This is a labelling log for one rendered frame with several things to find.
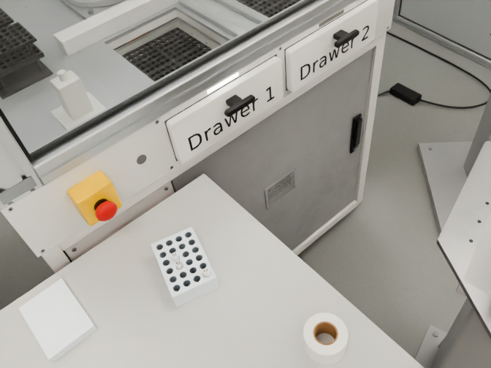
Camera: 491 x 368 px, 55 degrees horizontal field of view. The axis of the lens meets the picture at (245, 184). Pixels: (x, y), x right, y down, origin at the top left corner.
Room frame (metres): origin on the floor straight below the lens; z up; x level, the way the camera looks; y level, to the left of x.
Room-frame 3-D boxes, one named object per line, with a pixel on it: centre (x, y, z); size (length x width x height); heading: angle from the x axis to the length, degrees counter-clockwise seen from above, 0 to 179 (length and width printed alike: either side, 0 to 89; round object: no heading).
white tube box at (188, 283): (0.47, 0.13, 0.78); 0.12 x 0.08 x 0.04; 19
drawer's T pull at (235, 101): (0.75, -0.01, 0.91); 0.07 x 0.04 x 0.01; 124
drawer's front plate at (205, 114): (0.78, 0.01, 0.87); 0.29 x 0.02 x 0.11; 124
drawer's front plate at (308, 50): (0.95, -0.25, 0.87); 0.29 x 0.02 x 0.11; 124
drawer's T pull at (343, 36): (0.93, -0.27, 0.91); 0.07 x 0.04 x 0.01; 124
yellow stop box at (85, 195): (0.58, 0.27, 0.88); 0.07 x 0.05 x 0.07; 124
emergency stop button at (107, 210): (0.55, 0.26, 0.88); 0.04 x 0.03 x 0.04; 124
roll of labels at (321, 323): (0.30, -0.09, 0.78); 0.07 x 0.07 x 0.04
